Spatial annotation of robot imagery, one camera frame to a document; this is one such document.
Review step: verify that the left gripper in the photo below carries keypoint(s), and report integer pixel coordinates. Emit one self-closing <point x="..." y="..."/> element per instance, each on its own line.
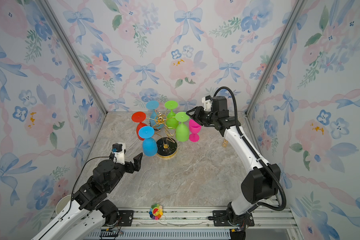
<point x="136" y="164"/>

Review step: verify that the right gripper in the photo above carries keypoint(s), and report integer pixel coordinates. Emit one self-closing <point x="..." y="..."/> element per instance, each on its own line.
<point x="198" y="113"/>

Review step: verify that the magenta wine glass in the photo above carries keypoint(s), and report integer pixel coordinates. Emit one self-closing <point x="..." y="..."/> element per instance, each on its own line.
<point x="194" y="128"/>

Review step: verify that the green wine glass front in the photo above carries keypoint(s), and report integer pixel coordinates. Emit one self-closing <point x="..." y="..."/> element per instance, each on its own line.
<point x="182" y="130"/>

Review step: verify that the green wine glass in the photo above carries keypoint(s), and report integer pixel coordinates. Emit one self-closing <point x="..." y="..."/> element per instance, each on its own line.
<point x="171" y="121"/>
<point x="182" y="130"/>

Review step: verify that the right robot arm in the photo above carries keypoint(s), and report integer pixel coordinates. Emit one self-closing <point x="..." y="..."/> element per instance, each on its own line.
<point x="261" y="187"/>

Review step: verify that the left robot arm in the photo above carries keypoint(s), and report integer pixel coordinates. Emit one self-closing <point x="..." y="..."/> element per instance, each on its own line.
<point x="89" y="208"/>

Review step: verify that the blue wine glass front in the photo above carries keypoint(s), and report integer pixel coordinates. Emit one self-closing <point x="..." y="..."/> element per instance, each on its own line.
<point x="150" y="147"/>

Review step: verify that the green wine glass back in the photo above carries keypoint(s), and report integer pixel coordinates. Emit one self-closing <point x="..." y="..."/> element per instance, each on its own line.
<point x="171" y="121"/>

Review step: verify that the gold wine glass rack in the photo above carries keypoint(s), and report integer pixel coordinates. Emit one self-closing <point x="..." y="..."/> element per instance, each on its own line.
<point x="167" y="144"/>

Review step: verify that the light blue wine glass back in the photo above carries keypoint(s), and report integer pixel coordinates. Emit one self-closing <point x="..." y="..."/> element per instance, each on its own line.
<point x="152" y="106"/>

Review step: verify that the red wine glass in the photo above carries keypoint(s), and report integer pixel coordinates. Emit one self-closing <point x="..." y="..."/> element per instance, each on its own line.
<point x="139" y="117"/>

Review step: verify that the small brown cookie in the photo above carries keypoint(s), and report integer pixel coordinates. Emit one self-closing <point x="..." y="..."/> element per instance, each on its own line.
<point x="224" y="144"/>

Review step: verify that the rainbow flower toy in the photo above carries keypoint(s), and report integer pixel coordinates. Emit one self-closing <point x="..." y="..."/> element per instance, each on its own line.
<point x="156" y="212"/>

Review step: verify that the white paper cup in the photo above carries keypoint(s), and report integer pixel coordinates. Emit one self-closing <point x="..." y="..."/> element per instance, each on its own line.
<point x="62" y="204"/>

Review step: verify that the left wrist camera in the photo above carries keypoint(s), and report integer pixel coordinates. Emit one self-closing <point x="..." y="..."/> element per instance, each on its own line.
<point x="118" y="153"/>

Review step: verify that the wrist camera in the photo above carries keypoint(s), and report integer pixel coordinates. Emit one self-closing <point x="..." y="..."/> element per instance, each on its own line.
<point x="118" y="153"/>
<point x="207" y="103"/>

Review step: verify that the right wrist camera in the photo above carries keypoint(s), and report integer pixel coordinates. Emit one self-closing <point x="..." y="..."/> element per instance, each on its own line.
<point x="207" y="103"/>

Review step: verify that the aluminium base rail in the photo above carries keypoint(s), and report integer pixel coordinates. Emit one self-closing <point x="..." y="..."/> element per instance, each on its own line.
<point x="177" y="223"/>

